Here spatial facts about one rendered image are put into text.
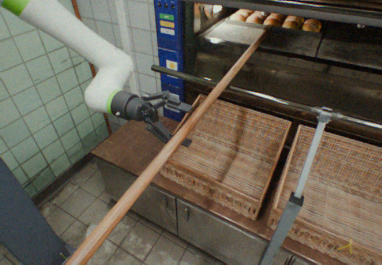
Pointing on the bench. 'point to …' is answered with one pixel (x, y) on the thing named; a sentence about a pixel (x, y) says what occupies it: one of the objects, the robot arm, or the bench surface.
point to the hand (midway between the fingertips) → (187, 126)
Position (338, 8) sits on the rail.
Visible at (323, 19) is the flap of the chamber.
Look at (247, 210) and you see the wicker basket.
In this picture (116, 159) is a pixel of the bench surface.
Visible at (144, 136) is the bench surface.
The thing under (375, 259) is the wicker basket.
